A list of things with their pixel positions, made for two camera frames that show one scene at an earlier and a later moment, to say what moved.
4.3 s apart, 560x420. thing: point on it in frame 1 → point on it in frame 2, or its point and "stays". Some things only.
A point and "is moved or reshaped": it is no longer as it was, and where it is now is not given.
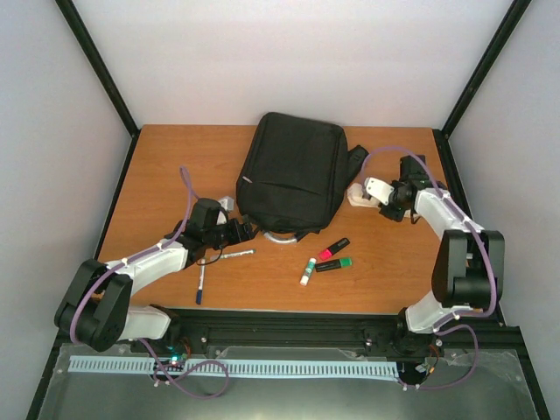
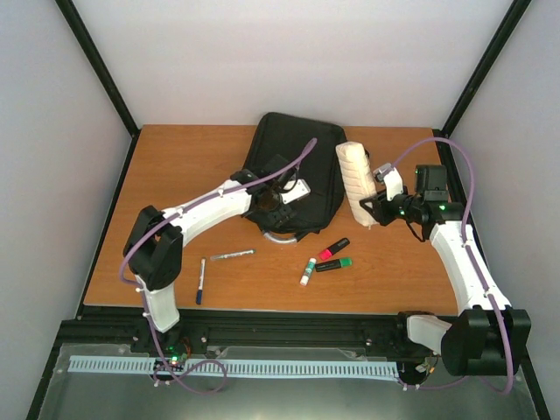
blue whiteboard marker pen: x=200 y=284 stays
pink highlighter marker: x=327 y=253 stays
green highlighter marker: x=333 y=264 stays
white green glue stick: x=311 y=264 stays
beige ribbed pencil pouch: x=356 y=198 is moved or reshaped
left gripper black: x=238 y=236 → x=279 y=219
